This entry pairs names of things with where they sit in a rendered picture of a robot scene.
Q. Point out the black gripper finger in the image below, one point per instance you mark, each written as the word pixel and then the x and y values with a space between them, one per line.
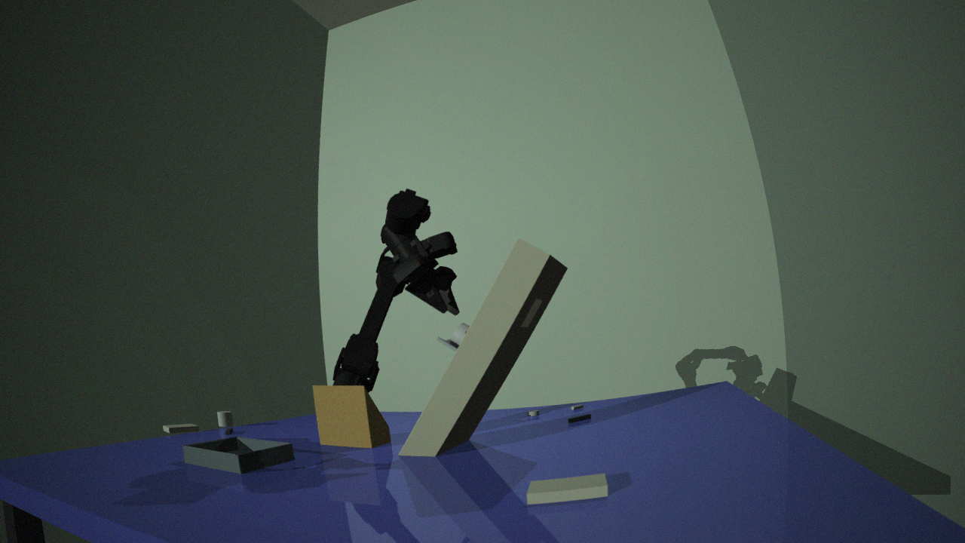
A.
pixel 424 288
pixel 444 288

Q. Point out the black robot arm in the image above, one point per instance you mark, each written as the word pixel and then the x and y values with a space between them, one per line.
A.
pixel 405 212

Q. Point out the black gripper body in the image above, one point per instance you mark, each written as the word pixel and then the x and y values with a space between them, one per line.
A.
pixel 412 264

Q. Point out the white cylinder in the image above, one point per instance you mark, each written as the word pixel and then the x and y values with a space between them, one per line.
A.
pixel 458 334

